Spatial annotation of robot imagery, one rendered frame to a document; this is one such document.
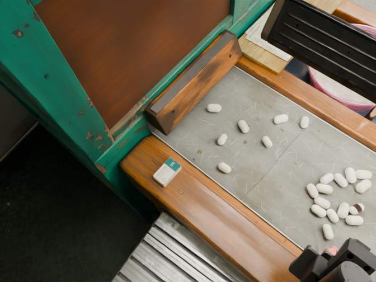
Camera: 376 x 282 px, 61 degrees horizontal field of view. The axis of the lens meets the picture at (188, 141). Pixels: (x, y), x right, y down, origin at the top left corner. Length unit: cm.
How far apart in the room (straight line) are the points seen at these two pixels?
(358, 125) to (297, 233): 30
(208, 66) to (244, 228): 38
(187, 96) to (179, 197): 23
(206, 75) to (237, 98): 13
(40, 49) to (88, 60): 10
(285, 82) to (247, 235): 41
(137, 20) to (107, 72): 10
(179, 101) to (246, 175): 24
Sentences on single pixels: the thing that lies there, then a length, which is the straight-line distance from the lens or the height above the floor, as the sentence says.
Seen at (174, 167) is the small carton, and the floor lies 79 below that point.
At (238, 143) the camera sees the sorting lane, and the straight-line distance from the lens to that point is 81.
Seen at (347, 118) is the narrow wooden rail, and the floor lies 76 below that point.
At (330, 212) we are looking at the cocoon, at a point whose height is 76.
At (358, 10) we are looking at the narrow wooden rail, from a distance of 111.
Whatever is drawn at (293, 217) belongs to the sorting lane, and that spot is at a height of 74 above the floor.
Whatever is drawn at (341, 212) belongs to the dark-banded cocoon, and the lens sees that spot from 79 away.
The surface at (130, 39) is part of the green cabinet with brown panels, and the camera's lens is 60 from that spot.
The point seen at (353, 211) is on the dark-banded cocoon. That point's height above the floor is 76.
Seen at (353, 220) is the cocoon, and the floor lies 76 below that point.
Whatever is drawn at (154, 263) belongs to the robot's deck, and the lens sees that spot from 82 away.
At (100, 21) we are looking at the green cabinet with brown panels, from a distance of 53.
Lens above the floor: 148
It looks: 65 degrees down
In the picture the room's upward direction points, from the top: 8 degrees counter-clockwise
